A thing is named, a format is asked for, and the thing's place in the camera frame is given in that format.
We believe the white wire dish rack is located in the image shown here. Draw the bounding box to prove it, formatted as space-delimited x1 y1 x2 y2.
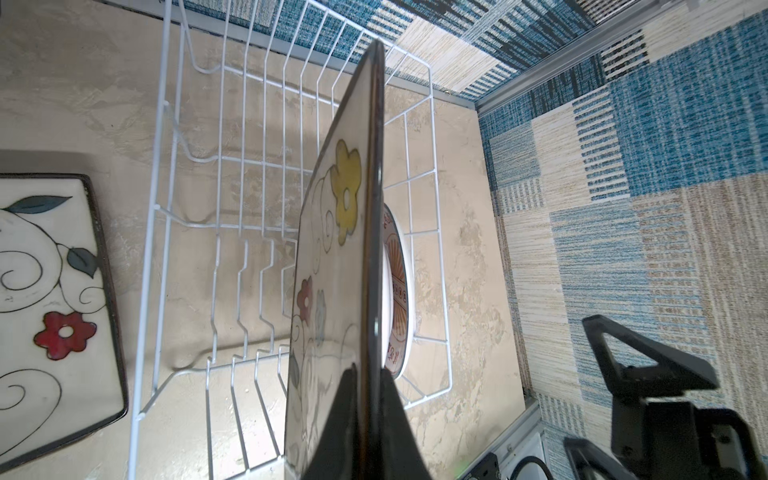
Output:
104 1 454 479

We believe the floral square plate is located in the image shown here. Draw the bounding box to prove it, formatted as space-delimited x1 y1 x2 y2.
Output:
1 173 129 471

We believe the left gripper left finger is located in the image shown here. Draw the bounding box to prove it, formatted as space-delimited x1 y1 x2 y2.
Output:
301 365 358 480

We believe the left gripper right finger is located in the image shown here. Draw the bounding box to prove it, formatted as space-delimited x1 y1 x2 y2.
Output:
379 368 431 480

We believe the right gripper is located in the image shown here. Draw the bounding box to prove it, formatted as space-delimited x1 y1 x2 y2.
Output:
563 315 764 480

